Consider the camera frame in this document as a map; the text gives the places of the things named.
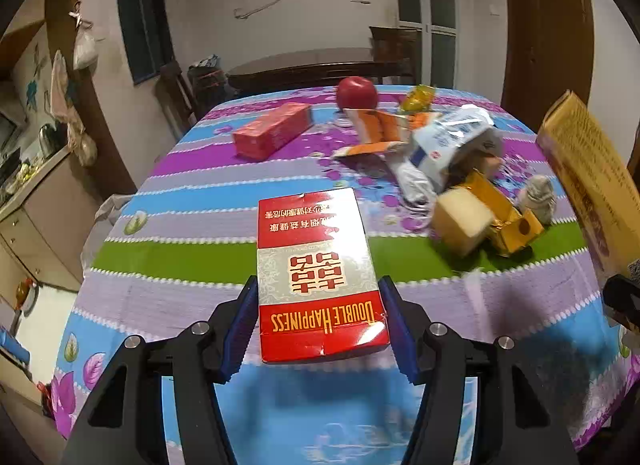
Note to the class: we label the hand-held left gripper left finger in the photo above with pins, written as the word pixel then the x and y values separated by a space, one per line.
pixel 240 335

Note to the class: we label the hanging white plastic bag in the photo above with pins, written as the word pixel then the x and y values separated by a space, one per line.
pixel 85 47

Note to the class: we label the dark wooden chair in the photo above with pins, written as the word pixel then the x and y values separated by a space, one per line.
pixel 175 90

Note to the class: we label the striped floral tablecloth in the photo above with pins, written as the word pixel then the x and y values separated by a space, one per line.
pixel 175 255

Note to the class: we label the kitchen cabinet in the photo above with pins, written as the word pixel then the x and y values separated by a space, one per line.
pixel 35 215

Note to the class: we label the red cigarette box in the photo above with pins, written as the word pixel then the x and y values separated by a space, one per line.
pixel 320 270

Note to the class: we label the white blue milk bag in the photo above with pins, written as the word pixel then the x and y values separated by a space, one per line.
pixel 447 142

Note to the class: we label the gold cardboard box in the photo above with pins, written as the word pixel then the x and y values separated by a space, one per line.
pixel 505 225

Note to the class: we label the yellow green snack packet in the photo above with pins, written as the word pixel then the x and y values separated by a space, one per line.
pixel 417 97

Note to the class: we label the orange white torn packet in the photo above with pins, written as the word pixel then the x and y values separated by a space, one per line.
pixel 380 126
pixel 370 149

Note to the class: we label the pale yellow sponge block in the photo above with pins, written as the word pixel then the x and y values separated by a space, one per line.
pixel 460 220

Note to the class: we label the long red carton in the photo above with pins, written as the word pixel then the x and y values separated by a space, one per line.
pixel 272 131

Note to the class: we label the red apple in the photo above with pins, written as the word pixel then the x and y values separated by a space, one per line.
pixel 356 92

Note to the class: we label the glass door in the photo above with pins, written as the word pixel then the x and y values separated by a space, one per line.
pixel 430 10

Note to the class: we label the knotted white cloth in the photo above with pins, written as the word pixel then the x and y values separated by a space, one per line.
pixel 539 197

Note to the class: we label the metal kettle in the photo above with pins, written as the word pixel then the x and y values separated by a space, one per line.
pixel 48 139

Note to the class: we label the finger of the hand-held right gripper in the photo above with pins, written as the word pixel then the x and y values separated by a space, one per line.
pixel 620 297

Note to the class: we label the large yellow cardboard box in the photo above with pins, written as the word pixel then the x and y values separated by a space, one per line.
pixel 585 180

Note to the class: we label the brown wooden chair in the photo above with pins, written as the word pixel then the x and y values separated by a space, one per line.
pixel 395 47

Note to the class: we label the white silver wrapper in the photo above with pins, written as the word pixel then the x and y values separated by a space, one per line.
pixel 414 180

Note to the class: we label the dark wooden table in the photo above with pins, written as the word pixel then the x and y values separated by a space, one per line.
pixel 320 70

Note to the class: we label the black bag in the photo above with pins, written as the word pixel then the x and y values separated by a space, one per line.
pixel 205 80

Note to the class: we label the wooden door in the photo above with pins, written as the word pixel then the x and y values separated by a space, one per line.
pixel 550 20

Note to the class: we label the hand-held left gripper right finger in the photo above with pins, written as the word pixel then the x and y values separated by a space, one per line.
pixel 402 340

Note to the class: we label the dark window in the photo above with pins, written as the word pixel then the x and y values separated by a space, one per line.
pixel 142 20

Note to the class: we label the hanging pink cloth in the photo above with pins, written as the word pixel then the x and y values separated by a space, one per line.
pixel 62 95

